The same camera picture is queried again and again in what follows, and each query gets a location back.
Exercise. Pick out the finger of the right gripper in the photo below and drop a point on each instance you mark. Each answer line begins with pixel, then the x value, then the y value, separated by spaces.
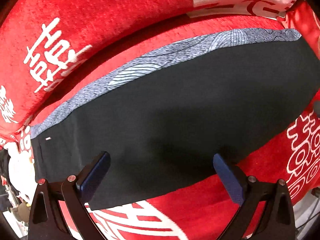
pixel 316 108

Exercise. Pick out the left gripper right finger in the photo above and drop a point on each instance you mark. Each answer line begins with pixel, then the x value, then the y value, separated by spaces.
pixel 277 220

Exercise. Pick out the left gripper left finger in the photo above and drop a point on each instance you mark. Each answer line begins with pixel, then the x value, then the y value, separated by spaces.
pixel 46 220

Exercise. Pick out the black pants with grey trim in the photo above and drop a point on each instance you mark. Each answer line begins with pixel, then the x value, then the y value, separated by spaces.
pixel 251 66

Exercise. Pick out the red embroidered pillow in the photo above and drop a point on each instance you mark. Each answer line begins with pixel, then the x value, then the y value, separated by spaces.
pixel 302 18

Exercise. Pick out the red sofa back cushion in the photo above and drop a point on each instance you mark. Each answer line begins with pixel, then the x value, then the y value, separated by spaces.
pixel 42 41

